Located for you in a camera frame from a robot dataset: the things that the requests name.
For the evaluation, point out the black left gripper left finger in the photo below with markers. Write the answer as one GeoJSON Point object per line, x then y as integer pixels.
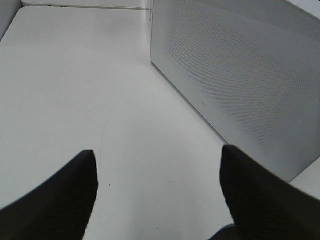
{"type": "Point", "coordinates": [58, 209]}

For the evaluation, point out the white microwave oven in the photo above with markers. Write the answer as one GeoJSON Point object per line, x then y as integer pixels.
{"type": "Point", "coordinates": [150, 6]}

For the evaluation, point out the white microwave door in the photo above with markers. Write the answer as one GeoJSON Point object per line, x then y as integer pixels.
{"type": "Point", "coordinates": [252, 70]}

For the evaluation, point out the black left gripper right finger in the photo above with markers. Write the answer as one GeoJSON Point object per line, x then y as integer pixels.
{"type": "Point", "coordinates": [263, 206]}

